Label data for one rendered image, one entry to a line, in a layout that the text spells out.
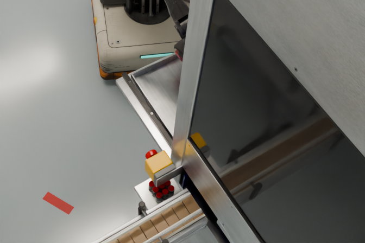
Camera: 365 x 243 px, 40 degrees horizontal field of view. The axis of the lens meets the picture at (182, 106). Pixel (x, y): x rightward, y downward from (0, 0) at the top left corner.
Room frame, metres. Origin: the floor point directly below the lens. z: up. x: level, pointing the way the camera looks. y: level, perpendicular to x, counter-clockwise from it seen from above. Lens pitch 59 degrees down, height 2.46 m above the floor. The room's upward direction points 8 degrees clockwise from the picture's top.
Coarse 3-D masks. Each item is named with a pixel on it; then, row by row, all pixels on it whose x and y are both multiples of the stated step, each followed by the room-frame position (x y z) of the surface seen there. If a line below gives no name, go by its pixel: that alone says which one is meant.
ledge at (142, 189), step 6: (150, 180) 0.64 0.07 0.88; (174, 180) 0.65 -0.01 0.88; (138, 186) 0.61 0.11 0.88; (144, 186) 0.61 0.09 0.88; (174, 186) 0.63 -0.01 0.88; (138, 192) 0.59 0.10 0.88; (144, 192) 0.59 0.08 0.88; (150, 192) 0.60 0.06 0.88; (174, 192) 0.61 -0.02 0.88; (144, 198) 0.57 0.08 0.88; (150, 198) 0.58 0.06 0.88; (150, 204) 0.55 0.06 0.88; (156, 204) 0.56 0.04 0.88; (162, 216) 0.52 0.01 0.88
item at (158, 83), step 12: (168, 60) 1.12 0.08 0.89; (180, 60) 1.14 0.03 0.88; (144, 72) 1.06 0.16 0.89; (156, 72) 1.07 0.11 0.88; (168, 72) 1.08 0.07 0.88; (180, 72) 1.08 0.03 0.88; (144, 84) 1.01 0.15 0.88; (156, 84) 1.02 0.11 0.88; (168, 84) 1.02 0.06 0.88; (144, 96) 0.94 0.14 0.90; (156, 96) 0.96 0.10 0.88; (168, 96) 0.97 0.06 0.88; (156, 108) 0.91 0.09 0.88; (168, 108) 0.92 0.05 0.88; (168, 120) 0.87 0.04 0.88; (168, 132) 0.81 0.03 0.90
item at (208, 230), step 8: (192, 184) 0.64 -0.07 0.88; (192, 192) 0.62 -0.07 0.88; (200, 200) 0.59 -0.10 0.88; (208, 208) 0.57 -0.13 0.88; (208, 216) 0.54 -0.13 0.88; (208, 224) 0.52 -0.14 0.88; (216, 224) 0.52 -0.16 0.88; (200, 232) 0.53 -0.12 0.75; (208, 232) 0.50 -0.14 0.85; (216, 232) 0.50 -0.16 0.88; (192, 240) 0.55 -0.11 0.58; (200, 240) 0.52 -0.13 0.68; (208, 240) 0.50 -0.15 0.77; (216, 240) 0.47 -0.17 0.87; (224, 240) 0.47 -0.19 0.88
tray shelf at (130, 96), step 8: (120, 80) 1.01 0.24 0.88; (120, 88) 0.98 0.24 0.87; (128, 88) 0.98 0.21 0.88; (128, 96) 0.95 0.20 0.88; (136, 104) 0.92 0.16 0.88; (136, 112) 0.89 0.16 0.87; (144, 112) 0.89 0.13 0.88; (144, 120) 0.86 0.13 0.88; (152, 128) 0.83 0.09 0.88; (152, 136) 0.80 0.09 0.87; (160, 136) 0.81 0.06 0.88; (160, 144) 0.77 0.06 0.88; (168, 152) 0.75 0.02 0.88
